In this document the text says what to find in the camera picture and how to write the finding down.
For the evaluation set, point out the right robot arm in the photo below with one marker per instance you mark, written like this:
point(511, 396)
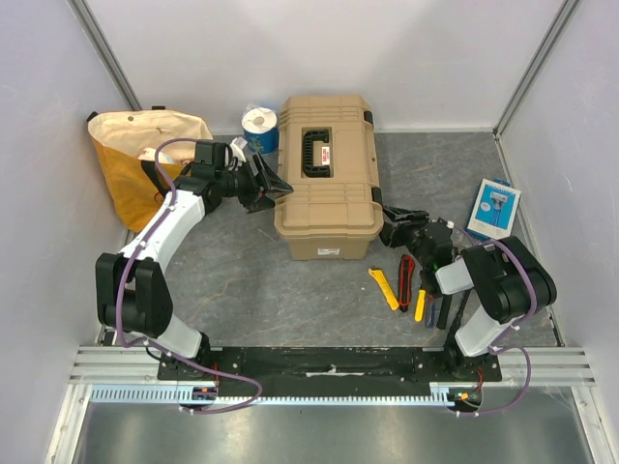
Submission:
point(510, 283)

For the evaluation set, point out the slotted cable duct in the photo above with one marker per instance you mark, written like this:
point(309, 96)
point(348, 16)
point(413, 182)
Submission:
point(197, 395)

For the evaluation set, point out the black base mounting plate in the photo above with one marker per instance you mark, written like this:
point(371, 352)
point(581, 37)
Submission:
point(350, 370)

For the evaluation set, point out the tan plastic toolbox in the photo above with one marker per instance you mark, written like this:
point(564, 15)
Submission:
point(328, 155)

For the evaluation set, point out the red black utility knife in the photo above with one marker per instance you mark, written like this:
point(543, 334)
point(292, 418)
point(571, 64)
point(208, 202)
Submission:
point(406, 269)

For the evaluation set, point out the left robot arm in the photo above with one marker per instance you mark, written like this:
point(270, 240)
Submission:
point(132, 294)

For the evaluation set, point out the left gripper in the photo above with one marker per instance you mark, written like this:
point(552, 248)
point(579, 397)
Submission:
point(272, 185)

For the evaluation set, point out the black handle hammer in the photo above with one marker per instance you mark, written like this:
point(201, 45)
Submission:
point(444, 312)

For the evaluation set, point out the yellow handle screwdriver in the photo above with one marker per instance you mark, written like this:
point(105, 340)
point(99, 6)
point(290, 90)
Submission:
point(420, 306)

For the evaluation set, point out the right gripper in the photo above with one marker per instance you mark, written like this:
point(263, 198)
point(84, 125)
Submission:
point(408, 230)

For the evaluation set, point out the red blue screwdriver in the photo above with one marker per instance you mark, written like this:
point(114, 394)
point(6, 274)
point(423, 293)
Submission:
point(429, 313)

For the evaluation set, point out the yellow utility knife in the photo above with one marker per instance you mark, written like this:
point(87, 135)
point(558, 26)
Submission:
point(385, 287)

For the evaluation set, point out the yellow canvas tote bag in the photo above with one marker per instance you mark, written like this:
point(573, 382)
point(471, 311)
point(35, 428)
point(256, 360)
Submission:
point(125, 143)

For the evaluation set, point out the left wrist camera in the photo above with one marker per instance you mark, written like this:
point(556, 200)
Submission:
point(237, 156)

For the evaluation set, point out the blue razor package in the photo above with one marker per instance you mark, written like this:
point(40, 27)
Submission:
point(493, 211)

